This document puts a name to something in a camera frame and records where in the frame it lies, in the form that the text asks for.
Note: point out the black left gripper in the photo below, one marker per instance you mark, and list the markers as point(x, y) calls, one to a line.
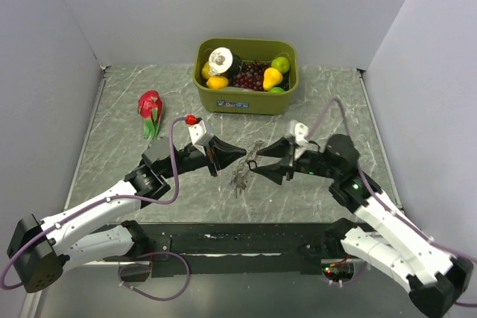
point(223, 154)

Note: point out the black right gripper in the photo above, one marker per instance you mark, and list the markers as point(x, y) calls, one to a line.
point(275, 172)

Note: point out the large silver toothed keyring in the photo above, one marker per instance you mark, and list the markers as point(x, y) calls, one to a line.
point(242, 171)

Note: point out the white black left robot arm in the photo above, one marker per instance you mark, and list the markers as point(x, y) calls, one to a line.
point(40, 251)

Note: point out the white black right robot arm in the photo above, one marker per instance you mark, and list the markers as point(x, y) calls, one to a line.
point(433, 278)

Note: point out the olive green plastic bin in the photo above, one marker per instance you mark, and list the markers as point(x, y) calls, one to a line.
point(237, 100)

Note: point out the green fruit toy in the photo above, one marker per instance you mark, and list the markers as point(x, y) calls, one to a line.
point(276, 90)

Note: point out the orange yellow mango toy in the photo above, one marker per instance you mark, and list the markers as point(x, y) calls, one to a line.
point(217, 82)

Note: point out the yellow pear toy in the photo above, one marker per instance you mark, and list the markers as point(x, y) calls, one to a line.
point(272, 77)

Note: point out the dark red grape bunch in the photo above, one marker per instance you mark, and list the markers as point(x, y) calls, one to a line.
point(251, 76)

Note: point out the yellow lemon toy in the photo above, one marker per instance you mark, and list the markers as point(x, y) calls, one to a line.
point(205, 71)

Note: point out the red dragon fruit toy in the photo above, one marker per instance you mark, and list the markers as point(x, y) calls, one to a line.
point(150, 107)

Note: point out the white black cylinder roll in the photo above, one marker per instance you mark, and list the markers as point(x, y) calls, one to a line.
point(222, 61)

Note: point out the green lime toy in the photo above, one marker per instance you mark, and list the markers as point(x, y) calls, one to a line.
point(281, 64)

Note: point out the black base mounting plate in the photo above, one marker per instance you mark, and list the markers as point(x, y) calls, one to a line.
point(228, 248)

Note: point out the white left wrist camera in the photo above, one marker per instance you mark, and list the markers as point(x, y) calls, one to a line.
point(200, 133)

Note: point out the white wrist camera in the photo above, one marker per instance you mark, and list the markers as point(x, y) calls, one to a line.
point(296, 133)
point(200, 133)

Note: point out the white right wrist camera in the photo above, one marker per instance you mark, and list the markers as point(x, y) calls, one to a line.
point(296, 133)

